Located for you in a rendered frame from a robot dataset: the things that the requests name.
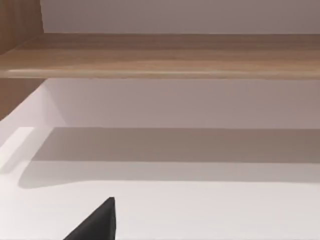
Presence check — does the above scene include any open wooden shelf unit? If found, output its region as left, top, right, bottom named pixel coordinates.
left=0, top=0, right=320, bottom=122

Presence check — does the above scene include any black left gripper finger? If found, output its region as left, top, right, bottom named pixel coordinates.
left=62, top=196, right=117, bottom=240

